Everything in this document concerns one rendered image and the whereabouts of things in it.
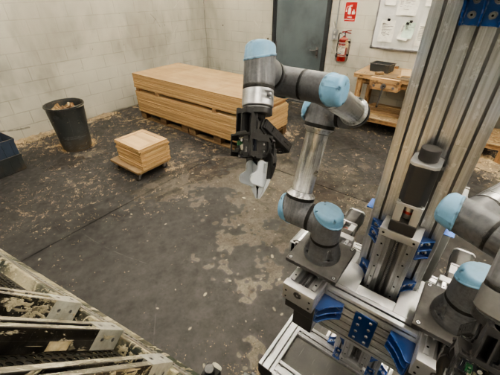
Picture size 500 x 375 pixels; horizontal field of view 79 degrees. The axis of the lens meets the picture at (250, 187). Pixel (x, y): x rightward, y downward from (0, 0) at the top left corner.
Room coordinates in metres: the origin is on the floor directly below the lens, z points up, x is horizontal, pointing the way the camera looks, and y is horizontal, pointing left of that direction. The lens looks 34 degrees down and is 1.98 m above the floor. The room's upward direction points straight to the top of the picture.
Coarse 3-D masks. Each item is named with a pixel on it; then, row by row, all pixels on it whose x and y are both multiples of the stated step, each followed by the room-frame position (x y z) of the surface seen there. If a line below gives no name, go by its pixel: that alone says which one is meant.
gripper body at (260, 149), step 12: (240, 108) 0.67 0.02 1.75; (252, 108) 0.67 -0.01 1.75; (264, 108) 0.67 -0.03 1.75; (240, 120) 0.67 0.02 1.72; (252, 120) 0.65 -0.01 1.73; (264, 120) 0.68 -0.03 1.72; (240, 132) 0.64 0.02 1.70; (252, 132) 0.62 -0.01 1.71; (264, 132) 0.66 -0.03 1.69; (240, 144) 0.64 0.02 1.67; (252, 144) 0.62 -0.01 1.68; (264, 144) 0.63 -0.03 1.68; (240, 156) 0.63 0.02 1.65; (252, 156) 0.60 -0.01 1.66; (264, 156) 0.62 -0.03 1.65
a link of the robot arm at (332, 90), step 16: (304, 80) 0.74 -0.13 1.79; (320, 80) 0.72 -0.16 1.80; (336, 80) 0.70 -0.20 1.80; (304, 96) 0.74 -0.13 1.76; (320, 96) 0.71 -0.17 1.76; (336, 96) 0.69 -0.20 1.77; (352, 96) 0.84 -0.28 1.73; (336, 112) 0.82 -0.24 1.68; (352, 112) 0.86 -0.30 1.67; (368, 112) 0.95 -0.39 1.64; (352, 128) 1.00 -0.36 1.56
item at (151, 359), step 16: (0, 368) 0.27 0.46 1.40; (16, 368) 0.29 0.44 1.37; (32, 368) 0.30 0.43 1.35; (48, 368) 0.31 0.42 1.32; (64, 368) 0.33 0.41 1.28; (80, 368) 0.35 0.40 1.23; (96, 368) 0.36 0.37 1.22; (112, 368) 0.38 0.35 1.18; (128, 368) 0.40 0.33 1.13; (144, 368) 0.44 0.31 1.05; (160, 368) 0.48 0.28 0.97
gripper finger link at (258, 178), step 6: (258, 162) 0.62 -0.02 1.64; (264, 162) 0.62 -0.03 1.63; (258, 168) 0.61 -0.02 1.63; (264, 168) 0.62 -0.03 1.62; (252, 174) 0.59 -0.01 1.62; (258, 174) 0.60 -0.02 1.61; (264, 174) 0.61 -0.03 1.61; (252, 180) 0.58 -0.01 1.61; (258, 180) 0.59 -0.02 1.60; (264, 180) 0.60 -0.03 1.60; (258, 186) 0.59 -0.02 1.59; (264, 186) 0.60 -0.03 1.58; (258, 192) 0.60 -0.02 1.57; (258, 198) 0.59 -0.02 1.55
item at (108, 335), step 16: (0, 320) 0.44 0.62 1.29; (16, 320) 0.46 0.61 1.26; (32, 320) 0.49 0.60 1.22; (48, 320) 0.52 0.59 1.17; (64, 320) 0.55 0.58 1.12; (0, 336) 0.40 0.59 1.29; (16, 336) 0.42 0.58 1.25; (32, 336) 0.44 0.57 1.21; (48, 336) 0.47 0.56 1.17; (64, 336) 0.49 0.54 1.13; (80, 336) 0.52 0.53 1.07; (96, 336) 0.56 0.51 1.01; (112, 336) 0.60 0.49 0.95; (0, 352) 0.38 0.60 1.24; (16, 352) 0.40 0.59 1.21; (32, 352) 0.43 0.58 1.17
